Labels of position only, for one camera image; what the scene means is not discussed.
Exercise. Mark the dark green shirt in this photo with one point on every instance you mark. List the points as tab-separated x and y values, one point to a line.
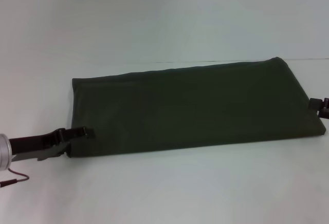
192	105

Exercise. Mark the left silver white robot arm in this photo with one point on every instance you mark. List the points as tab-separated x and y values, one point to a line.
5	152

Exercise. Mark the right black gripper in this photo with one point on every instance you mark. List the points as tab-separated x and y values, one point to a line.
326	108

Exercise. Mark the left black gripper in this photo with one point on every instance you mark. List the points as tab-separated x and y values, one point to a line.
38	145

